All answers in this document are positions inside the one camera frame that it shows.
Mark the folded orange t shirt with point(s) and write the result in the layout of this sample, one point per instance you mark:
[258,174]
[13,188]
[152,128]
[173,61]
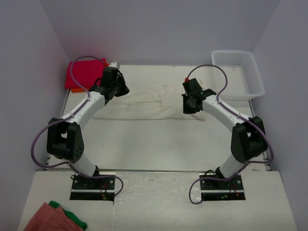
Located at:
[77,90]

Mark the green cloth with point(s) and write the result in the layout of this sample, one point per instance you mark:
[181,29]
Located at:
[83,225]

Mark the white plastic basket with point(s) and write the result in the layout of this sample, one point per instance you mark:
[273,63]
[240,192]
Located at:
[244,80]

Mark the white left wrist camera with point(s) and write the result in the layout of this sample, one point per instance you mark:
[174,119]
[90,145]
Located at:
[113,64]

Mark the folded pink t shirt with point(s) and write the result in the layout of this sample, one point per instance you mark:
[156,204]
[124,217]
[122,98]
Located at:
[85,73]

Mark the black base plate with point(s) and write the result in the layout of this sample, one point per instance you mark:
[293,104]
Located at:
[86,189]
[232,190]

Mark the salmon pink cloth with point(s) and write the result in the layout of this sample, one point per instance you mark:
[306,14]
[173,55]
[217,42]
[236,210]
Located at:
[48,218]

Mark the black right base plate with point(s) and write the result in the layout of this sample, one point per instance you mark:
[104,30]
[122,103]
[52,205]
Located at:
[232,190]

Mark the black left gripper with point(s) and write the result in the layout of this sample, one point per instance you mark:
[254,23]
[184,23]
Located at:
[124,90]

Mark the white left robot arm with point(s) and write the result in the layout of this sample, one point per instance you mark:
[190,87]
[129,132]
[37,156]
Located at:
[65,140]

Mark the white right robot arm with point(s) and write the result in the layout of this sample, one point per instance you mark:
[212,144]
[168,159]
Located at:
[247,133]

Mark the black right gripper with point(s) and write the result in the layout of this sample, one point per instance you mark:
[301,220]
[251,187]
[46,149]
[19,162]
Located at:
[186,110]

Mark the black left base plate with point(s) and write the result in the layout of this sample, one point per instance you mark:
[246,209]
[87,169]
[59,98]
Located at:
[86,189]

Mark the white t shirt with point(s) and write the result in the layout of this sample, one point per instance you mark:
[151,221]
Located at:
[148,103]

